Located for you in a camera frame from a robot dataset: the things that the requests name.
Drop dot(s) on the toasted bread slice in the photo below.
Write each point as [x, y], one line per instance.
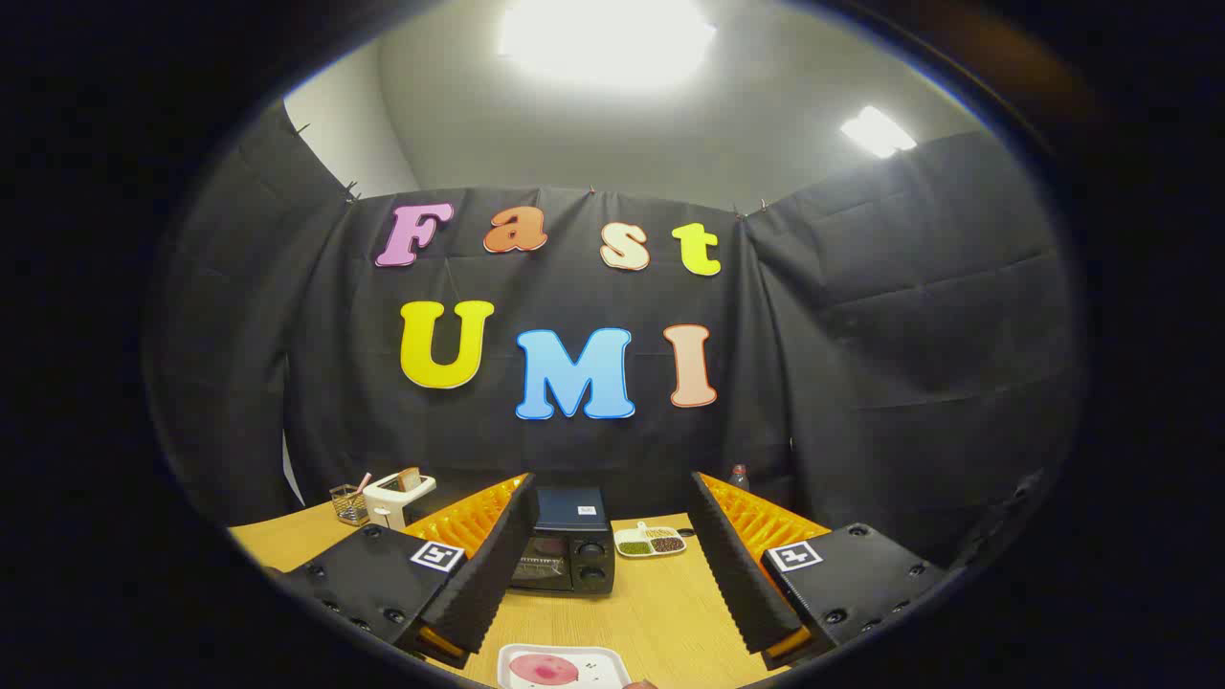
[410, 478]

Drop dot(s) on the pink ham slice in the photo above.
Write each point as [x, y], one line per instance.
[544, 670]

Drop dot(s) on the white pop-up toaster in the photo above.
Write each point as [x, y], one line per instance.
[388, 502]

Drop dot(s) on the black toaster oven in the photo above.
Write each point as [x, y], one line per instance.
[574, 517]

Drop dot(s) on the white square plate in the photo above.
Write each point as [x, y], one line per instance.
[598, 660]

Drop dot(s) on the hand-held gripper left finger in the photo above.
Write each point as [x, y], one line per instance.
[493, 565]

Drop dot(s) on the black backdrop cloth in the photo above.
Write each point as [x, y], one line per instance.
[861, 335]

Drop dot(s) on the red label plastic bottle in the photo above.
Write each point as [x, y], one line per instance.
[739, 478]

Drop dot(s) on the white divided bean dish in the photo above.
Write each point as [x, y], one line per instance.
[651, 545]

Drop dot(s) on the small ceiling light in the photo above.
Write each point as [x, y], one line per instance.
[876, 132]

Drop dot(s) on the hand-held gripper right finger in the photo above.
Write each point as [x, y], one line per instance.
[732, 565]

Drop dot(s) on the large ceiling light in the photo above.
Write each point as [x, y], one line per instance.
[603, 43]

